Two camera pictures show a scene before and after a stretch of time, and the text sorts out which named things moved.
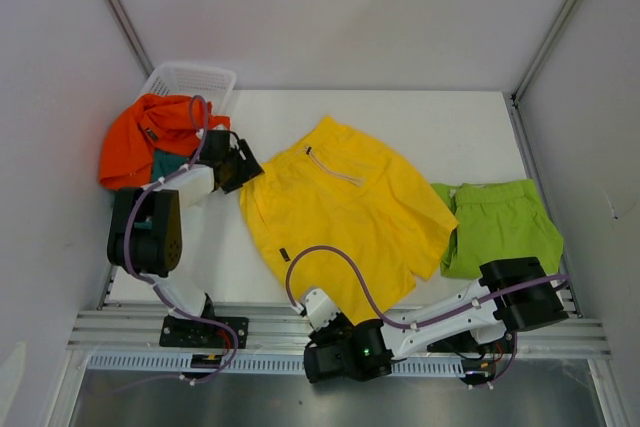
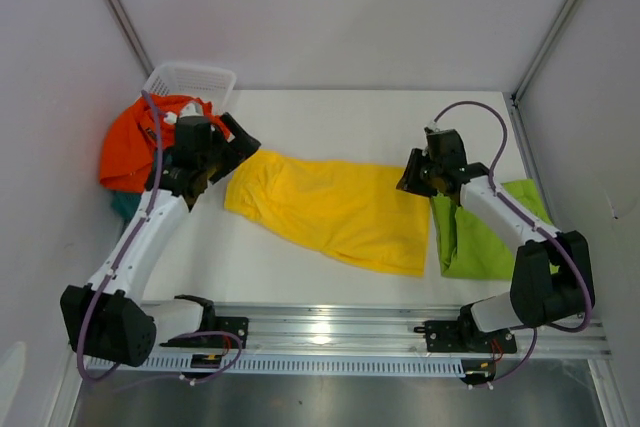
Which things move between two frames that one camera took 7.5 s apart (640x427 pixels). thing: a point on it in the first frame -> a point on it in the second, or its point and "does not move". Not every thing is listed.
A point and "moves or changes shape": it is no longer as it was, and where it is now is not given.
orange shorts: (153, 122) does not move
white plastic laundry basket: (190, 79) does not move
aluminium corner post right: (559, 22) does not move
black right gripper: (322, 333) -> (409, 182)
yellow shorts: (340, 191) moves or changes shape
